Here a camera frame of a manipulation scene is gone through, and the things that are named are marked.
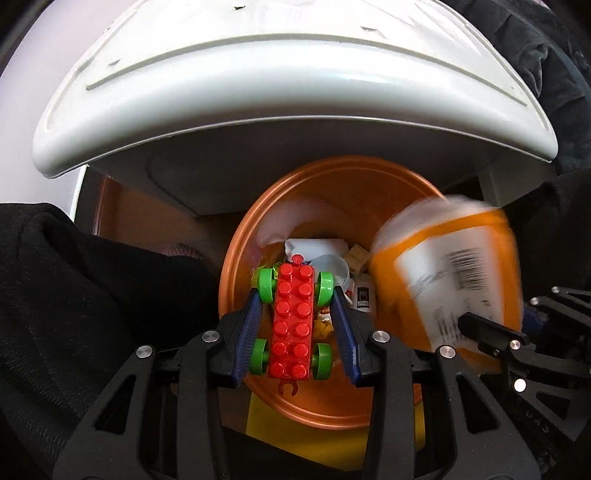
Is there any red green toy brick car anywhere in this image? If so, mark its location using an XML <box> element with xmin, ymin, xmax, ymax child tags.
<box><xmin>249</xmin><ymin>253</ymin><xmax>335</xmax><ymax>396</ymax></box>

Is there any orange plastic bag package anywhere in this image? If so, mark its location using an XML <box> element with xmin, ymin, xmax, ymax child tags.
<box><xmin>369</xmin><ymin>196</ymin><xmax>523</xmax><ymax>374</ymax></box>

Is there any white paper cup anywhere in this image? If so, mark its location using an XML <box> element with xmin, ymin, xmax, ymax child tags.
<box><xmin>352</xmin><ymin>273</ymin><xmax>377</xmax><ymax>316</ymax></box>

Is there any wooden block with heart sticker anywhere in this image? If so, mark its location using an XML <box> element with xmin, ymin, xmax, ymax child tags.
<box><xmin>344</xmin><ymin>244</ymin><xmax>370</xmax><ymax>276</ymax></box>

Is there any white foam sheet roll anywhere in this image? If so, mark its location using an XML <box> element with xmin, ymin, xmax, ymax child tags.
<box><xmin>284</xmin><ymin>238</ymin><xmax>349</xmax><ymax>262</ymax></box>

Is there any light blue plastic cup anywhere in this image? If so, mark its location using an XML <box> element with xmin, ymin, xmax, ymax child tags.
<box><xmin>310</xmin><ymin>254</ymin><xmax>349</xmax><ymax>289</ymax></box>

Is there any black sleeve forearm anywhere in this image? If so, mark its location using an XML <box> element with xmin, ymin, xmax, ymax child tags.
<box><xmin>1</xmin><ymin>203</ymin><xmax>218</xmax><ymax>479</ymax></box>

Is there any yellow stool under bin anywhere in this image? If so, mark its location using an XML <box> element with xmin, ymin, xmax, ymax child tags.
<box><xmin>244</xmin><ymin>391</ymin><xmax>426</xmax><ymax>472</ymax></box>

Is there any white plastic storage lid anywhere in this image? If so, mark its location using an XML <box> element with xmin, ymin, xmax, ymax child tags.
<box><xmin>32</xmin><ymin>1</ymin><xmax>558</xmax><ymax>178</ymax></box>

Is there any dark blue bed blanket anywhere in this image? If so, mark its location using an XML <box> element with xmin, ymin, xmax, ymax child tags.
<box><xmin>443</xmin><ymin>0</ymin><xmax>591</xmax><ymax>176</ymax></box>

